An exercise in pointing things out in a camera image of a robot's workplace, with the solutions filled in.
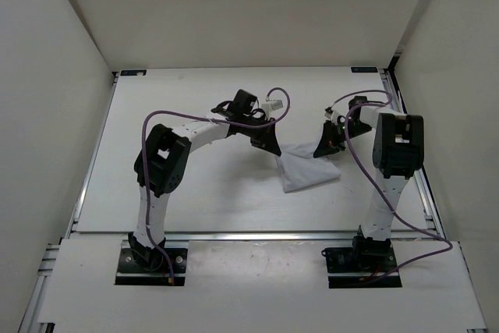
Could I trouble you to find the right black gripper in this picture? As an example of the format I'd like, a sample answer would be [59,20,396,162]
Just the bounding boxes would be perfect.
[313,119,372,158]

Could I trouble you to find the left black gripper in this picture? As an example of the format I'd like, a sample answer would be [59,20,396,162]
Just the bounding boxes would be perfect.
[239,115,281,155]

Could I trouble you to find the white skirt cloth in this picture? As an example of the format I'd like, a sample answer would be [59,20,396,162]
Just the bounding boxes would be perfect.
[275,141,341,193]

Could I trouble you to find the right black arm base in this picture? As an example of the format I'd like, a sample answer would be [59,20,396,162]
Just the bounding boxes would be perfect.
[321,235,402,289]

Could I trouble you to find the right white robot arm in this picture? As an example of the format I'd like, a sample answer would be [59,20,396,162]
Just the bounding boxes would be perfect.
[313,96,424,271]

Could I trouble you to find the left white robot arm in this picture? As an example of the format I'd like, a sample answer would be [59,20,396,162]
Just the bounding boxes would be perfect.
[129,90,291,271]

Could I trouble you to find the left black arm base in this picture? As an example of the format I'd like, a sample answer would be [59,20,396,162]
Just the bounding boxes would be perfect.
[115,242,189,287]

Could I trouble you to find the right blue corner label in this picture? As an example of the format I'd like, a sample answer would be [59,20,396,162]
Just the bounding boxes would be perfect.
[351,66,378,73]

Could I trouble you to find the blue corner label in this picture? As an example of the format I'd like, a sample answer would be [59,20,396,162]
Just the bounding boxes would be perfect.
[120,69,147,76]
[351,66,378,73]

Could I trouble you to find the left blue corner label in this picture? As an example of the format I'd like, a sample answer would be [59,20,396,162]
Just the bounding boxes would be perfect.
[120,69,147,76]

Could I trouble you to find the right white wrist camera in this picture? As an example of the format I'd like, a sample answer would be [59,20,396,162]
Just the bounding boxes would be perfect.
[324,105,344,124]

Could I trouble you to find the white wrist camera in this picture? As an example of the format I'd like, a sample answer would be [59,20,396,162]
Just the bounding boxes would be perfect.
[260,98,284,120]
[324,105,344,124]

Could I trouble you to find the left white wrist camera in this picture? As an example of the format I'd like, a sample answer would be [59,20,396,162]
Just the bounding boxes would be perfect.
[260,98,284,120]

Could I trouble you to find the aluminium frame rail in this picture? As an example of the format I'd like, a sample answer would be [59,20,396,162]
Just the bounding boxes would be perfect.
[66,231,432,242]

